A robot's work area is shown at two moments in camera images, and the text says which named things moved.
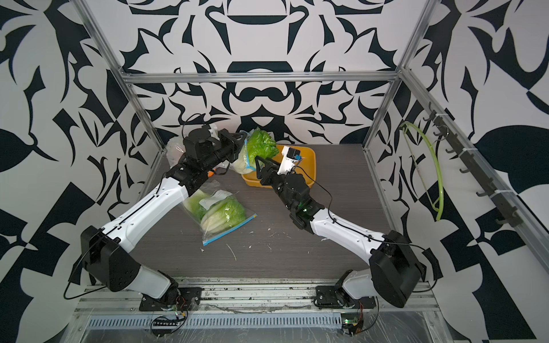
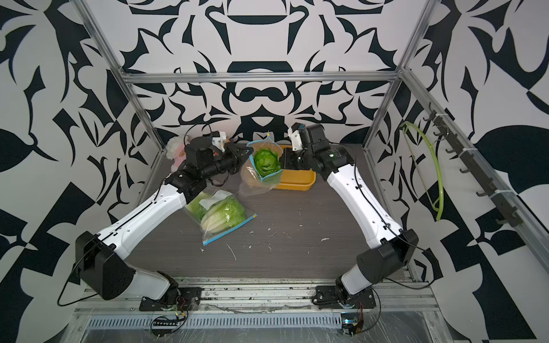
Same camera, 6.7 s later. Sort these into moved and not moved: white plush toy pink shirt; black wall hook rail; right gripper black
Moved: right gripper black
Not moved: white plush toy pink shirt; black wall hook rail
